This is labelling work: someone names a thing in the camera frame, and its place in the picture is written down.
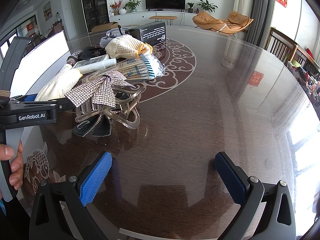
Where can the clear plastic storage box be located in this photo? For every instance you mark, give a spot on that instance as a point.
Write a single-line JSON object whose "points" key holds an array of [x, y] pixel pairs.
{"points": [[111, 34]]}

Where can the white cardboard bin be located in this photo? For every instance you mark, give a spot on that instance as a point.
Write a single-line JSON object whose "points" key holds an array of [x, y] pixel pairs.
{"points": [[40, 65]]}

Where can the cream knit glove yellow cuff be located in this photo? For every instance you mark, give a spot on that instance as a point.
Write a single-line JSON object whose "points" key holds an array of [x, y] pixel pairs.
{"points": [[127, 47]]}

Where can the wooden dining chair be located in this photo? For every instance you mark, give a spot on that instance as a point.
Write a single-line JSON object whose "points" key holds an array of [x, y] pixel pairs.
{"points": [[281, 46]]}

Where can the brown cardboard box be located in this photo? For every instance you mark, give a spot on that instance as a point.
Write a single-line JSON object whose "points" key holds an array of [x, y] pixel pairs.
{"points": [[104, 27]]}

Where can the green potted plant right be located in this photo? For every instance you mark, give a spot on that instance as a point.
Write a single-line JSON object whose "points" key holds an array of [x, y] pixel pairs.
{"points": [[207, 6]]}

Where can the green potted plant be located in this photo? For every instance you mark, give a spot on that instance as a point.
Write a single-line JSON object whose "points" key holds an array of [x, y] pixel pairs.
{"points": [[207, 6], [132, 5]]}

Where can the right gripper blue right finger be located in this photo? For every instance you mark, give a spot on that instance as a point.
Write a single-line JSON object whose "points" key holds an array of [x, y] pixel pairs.
{"points": [[277, 220]]}

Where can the black cardboard box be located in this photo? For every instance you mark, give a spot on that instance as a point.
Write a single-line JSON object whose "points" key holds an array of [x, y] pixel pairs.
{"points": [[152, 33]]}

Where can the rhinestone bow hair clip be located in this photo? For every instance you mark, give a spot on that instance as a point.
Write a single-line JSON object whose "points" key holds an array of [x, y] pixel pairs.
{"points": [[103, 99]]}

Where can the red flower vase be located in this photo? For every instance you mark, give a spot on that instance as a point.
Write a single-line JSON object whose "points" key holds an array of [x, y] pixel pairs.
{"points": [[115, 6]]}

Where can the grey curtain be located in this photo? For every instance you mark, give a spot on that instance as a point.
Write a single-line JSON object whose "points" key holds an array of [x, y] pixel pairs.
{"points": [[259, 29]]}

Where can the dark glass display cabinet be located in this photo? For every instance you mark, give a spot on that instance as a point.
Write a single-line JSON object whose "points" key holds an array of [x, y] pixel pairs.
{"points": [[95, 13]]}

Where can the white lotion bottle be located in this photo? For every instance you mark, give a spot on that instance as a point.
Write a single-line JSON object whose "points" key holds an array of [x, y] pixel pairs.
{"points": [[94, 64]]}

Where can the cream knit glove front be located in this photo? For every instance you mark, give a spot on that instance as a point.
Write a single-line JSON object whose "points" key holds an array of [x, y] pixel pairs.
{"points": [[60, 84]]}

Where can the person's left hand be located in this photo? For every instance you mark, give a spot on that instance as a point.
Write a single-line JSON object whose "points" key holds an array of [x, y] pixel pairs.
{"points": [[7, 153]]}

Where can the bag of cotton swabs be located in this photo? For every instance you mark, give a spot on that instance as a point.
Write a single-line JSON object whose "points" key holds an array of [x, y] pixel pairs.
{"points": [[144, 67]]}

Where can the white tv cabinet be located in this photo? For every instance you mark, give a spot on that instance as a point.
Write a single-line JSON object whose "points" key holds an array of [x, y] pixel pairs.
{"points": [[144, 17]]}

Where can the black bow hair claw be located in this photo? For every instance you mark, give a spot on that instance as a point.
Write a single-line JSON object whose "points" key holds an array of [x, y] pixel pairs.
{"points": [[91, 52]]}

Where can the orange lounge chair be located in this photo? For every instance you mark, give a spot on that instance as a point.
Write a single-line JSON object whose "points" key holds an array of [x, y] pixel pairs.
{"points": [[234, 23]]}

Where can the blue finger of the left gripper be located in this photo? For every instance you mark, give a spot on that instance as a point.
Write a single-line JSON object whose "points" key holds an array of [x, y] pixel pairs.
{"points": [[62, 104], [28, 97]]}

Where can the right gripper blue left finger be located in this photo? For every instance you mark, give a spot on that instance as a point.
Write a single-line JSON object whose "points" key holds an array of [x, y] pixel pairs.
{"points": [[47, 219]]}

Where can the wooden bench hairpin legs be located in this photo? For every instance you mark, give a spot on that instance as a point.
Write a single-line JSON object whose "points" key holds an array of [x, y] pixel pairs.
{"points": [[169, 19]]}

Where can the green potted plant left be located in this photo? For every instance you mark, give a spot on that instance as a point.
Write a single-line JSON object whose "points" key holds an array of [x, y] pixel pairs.
{"points": [[132, 5]]}

